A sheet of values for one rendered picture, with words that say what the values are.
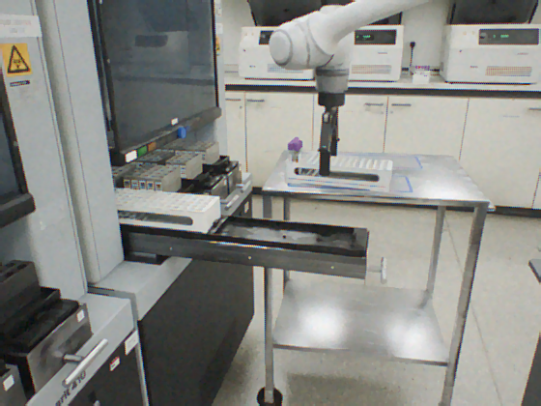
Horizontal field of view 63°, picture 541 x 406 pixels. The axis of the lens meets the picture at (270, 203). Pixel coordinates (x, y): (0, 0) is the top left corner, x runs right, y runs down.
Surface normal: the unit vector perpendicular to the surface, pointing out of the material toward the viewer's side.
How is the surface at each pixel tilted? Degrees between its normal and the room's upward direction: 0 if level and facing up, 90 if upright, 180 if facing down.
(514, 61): 90
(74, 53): 90
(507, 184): 90
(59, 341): 90
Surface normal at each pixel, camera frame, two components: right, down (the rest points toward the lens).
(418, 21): -0.25, 0.36
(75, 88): 0.97, 0.08
